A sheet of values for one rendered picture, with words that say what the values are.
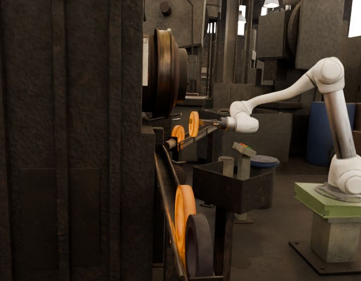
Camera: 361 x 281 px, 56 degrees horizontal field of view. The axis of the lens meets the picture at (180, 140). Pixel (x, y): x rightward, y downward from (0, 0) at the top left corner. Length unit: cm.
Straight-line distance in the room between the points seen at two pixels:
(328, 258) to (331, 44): 381
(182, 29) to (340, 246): 319
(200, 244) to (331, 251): 166
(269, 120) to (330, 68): 245
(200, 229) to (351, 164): 137
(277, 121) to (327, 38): 169
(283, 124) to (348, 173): 251
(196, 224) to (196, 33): 386
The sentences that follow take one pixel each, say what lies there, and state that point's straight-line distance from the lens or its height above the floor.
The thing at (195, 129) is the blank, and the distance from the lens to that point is 203.
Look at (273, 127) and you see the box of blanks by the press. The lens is 434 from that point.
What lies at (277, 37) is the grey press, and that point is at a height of 179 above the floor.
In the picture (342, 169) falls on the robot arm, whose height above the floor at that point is 64.
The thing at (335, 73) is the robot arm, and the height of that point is 115.
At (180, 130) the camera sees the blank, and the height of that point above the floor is 75.
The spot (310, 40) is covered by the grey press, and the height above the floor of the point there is 172.
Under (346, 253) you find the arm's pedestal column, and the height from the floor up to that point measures 8.
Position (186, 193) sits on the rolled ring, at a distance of 94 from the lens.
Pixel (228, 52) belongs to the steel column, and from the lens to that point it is 1078.
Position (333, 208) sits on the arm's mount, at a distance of 213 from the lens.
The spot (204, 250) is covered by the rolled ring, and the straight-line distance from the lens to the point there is 76.
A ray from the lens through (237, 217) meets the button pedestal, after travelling 281.
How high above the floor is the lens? 107
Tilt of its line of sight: 10 degrees down
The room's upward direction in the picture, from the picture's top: 2 degrees clockwise
